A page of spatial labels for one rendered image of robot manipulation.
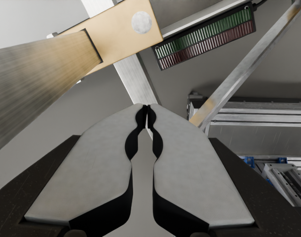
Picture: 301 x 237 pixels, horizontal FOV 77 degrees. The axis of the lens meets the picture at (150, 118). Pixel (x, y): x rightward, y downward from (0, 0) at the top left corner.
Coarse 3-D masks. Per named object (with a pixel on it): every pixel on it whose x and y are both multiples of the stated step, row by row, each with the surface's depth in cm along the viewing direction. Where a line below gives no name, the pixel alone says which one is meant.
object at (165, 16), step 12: (156, 0) 29; (168, 0) 29; (180, 0) 29; (192, 0) 29; (204, 0) 29; (216, 0) 29; (156, 12) 30; (168, 12) 30; (180, 12) 30; (192, 12) 30; (168, 24) 31; (192, 24) 31; (168, 36) 32
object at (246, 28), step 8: (248, 24) 31; (224, 32) 31; (232, 32) 31; (240, 32) 31; (248, 32) 31; (208, 40) 32; (216, 40) 32; (224, 40) 32; (192, 48) 32; (200, 48) 32; (208, 48) 32; (168, 56) 33; (176, 56) 33; (184, 56) 33; (192, 56) 33; (160, 64) 34; (168, 64) 34
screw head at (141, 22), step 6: (138, 12) 19; (144, 12) 19; (132, 18) 19; (138, 18) 18; (144, 18) 18; (150, 18) 19; (132, 24) 19; (138, 24) 18; (144, 24) 18; (150, 24) 19; (138, 30) 19; (144, 30) 19
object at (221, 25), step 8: (248, 8) 29; (232, 16) 30; (240, 16) 30; (248, 16) 30; (216, 24) 31; (224, 24) 31; (232, 24) 31; (192, 32) 31; (200, 32) 31; (208, 32) 31; (216, 32) 31; (176, 40) 32; (184, 40) 32; (192, 40) 32; (200, 40) 32; (160, 48) 32; (168, 48) 32; (176, 48) 32; (160, 56) 33
